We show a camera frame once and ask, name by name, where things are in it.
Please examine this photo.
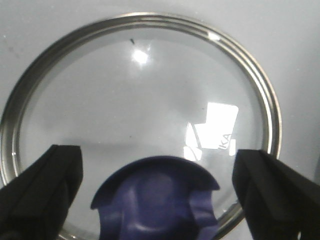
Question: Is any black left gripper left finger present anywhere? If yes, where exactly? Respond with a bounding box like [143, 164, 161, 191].
[0, 145, 83, 240]

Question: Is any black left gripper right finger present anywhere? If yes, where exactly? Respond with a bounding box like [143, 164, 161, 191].
[232, 149, 320, 240]

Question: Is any glass pot lid blue knob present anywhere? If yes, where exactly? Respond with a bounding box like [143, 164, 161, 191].
[0, 12, 282, 240]

